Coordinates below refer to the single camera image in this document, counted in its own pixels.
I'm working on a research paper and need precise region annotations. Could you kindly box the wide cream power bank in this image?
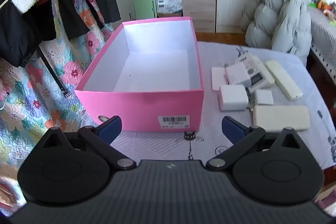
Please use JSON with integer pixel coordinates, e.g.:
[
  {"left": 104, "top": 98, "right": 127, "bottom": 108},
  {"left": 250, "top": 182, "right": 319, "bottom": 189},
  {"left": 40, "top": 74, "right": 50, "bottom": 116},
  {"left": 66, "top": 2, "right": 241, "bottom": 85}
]
[{"left": 252, "top": 105, "right": 310, "bottom": 132}]

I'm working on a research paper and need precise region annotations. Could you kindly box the flat white rectangular case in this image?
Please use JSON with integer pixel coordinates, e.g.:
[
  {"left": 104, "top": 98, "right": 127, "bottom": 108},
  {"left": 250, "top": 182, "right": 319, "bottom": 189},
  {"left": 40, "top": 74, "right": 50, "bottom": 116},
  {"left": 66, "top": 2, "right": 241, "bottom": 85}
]
[{"left": 211, "top": 67, "right": 228, "bottom": 91}]

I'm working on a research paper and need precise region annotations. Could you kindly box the large white power adapter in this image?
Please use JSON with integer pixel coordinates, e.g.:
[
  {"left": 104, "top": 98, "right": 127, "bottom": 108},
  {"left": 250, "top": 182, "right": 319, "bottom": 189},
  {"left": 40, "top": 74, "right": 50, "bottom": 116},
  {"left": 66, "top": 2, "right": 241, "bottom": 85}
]
[{"left": 219, "top": 85, "right": 249, "bottom": 111}]

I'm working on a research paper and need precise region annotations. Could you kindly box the grey puffer jacket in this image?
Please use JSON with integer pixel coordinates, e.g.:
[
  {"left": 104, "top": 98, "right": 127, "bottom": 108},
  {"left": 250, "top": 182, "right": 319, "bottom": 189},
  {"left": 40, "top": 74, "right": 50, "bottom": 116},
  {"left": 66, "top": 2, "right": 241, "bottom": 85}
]
[{"left": 245, "top": 0, "right": 313, "bottom": 57}]

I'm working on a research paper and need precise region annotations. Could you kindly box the white quilted printed table cover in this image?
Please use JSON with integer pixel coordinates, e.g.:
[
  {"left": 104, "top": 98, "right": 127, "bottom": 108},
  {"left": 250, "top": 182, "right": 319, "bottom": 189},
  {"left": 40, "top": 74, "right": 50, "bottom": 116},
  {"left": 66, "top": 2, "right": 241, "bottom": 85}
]
[{"left": 81, "top": 41, "right": 336, "bottom": 170}]

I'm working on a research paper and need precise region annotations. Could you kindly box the black ruffled garment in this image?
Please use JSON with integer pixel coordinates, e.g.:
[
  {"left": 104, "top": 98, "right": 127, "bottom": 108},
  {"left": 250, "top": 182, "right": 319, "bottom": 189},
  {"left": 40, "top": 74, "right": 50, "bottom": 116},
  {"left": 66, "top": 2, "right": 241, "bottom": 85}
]
[{"left": 47, "top": 0, "right": 105, "bottom": 41}]

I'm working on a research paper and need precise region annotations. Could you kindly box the pink cardboard box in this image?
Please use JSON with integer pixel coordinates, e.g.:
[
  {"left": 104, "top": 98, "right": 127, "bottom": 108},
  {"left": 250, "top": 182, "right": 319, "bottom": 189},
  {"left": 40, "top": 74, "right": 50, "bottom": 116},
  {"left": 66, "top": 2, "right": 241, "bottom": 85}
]
[{"left": 75, "top": 17, "right": 205, "bottom": 132}]

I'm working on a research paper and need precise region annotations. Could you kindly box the patterned storage box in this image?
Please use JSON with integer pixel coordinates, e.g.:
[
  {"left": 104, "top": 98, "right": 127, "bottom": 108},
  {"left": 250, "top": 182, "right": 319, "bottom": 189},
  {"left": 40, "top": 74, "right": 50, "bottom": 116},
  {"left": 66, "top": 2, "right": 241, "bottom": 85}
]
[{"left": 157, "top": 0, "right": 183, "bottom": 17}]

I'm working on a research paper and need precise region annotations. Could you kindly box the floral quilt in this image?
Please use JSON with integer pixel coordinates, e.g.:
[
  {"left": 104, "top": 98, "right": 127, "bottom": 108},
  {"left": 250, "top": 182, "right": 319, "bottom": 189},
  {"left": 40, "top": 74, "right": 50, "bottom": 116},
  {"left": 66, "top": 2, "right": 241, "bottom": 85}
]
[{"left": 0, "top": 0, "right": 124, "bottom": 216}]

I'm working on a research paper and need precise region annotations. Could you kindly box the small white square charger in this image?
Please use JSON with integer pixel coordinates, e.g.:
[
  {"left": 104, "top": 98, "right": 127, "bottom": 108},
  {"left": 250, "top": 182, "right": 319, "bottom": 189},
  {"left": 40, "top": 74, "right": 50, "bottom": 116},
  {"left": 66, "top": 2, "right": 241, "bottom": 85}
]
[{"left": 255, "top": 89, "right": 274, "bottom": 106}]

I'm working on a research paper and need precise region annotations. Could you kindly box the black jacket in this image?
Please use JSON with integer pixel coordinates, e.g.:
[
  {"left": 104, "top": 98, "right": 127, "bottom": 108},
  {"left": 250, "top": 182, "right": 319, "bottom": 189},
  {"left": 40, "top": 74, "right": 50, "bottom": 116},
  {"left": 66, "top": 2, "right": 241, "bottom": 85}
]
[{"left": 0, "top": 0, "right": 57, "bottom": 68}]

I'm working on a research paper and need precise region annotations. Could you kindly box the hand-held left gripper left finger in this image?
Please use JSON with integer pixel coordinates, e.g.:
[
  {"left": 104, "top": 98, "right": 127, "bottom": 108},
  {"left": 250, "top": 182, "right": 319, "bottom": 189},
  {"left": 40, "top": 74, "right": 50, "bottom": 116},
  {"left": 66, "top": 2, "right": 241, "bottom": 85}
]
[{"left": 39, "top": 116, "right": 137, "bottom": 170}]

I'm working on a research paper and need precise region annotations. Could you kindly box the long cream remote control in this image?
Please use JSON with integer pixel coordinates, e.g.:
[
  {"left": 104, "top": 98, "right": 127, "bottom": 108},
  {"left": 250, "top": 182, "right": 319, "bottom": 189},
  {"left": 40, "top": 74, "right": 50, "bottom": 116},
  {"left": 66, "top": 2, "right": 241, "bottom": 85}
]
[{"left": 265, "top": 60, "right": 303, "bottom": 101}]

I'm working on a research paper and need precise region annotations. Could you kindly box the black belt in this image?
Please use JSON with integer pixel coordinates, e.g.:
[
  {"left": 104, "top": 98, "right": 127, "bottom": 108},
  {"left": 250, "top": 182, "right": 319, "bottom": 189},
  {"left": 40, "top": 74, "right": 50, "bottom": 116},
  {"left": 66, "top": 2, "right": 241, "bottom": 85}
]
[{"left": 37, "top": 46, "right": 70, "bottom": 100}]

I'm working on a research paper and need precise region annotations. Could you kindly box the white remote control grey button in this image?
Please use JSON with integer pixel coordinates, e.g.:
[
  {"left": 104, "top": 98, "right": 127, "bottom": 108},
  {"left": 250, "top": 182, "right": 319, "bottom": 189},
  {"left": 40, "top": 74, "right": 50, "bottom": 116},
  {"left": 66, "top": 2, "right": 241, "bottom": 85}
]
[{"left": 234, "top": 52, "right": 275, "bottom": 94}]

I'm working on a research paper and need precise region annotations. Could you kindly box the patterned desk cloth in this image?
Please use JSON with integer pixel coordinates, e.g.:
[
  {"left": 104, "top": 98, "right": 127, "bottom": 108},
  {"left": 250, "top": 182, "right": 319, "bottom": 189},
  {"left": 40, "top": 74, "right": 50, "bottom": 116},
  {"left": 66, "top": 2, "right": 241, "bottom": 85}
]
[{"left": 307, "top": 5, "right": 336, "bottom": 68}]

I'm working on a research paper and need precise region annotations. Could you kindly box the small grey metal object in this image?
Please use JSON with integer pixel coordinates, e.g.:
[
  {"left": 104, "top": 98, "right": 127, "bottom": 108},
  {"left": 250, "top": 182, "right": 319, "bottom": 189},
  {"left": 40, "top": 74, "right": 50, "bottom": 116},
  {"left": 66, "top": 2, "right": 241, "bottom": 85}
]
[{"left": 246, "top": 93, "right": 256, "bottom": 112}]

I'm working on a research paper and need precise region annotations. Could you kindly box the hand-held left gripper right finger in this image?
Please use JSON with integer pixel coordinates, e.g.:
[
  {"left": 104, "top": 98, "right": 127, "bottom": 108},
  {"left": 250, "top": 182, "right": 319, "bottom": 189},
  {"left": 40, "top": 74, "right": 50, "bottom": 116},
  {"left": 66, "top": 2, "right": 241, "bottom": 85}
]
[{"left": 206, "top": 116, "right": 303, "bottom": 170}]

